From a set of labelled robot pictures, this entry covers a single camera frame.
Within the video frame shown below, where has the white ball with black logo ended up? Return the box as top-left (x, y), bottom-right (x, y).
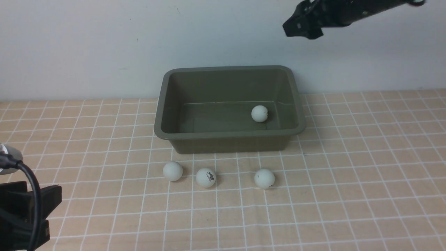
top-left (195, 167), bottom-right (216, 189)

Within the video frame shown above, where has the white ball with small mark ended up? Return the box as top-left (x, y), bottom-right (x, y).
top-left (254, 168), bottom-right (275, 190)

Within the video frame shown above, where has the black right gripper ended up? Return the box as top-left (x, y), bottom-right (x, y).
top-left (282, 0), bottom-right (349, 40)

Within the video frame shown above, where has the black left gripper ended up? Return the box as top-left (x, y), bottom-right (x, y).
top-left (0, 181), bottom-right (62, 251)

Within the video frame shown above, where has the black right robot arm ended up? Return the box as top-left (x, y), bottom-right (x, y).
top-left (283, 0), bottom-right (426, 40)

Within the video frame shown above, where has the plain white ball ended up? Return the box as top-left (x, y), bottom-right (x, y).
top-left (251, 105), bottom-right (269, 123)
top-left (163, 161), bottom-right (183, 182)

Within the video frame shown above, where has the olive green plastic bin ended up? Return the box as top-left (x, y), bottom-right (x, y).
top-left (154, 65), bottom-right (306, 154)

